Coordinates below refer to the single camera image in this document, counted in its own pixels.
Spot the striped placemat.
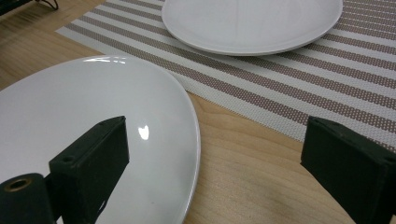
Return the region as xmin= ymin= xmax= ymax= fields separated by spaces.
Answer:
xmin=55 ymin=0 xmax=396 ymax=153

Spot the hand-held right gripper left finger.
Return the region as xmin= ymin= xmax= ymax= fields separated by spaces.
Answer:
xmin=49 ymin=115 xmax=130 ymax=224

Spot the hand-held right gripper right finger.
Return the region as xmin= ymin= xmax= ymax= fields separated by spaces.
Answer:
xmin=300 ymin=116 xmax=396 ymax=224

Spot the black wire cutlery basket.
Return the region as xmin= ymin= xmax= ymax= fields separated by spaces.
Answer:
xmin=0 ymin=0 xmax=60 ymax=17

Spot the white plate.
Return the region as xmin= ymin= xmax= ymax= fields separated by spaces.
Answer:
xmin=0 ymin=55 xmax=202 ymax=224
xmin=161 ymin=0 xmax=344 ymax=57

